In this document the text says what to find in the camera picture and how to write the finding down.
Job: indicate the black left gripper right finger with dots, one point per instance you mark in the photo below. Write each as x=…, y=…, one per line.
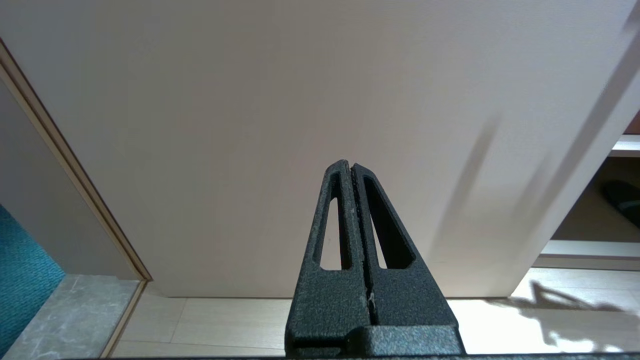
x=405, y=300

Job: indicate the beige room door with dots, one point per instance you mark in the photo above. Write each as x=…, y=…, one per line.
x=250, y=125

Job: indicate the white bench seat board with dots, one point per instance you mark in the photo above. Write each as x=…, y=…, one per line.
x=627, y=146

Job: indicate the white bench base board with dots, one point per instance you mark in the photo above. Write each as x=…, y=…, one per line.
x=590, y=252

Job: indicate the black slipper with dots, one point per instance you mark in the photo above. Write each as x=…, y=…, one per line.
x=625, y=200

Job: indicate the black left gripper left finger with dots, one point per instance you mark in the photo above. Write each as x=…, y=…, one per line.
x=325, y=305

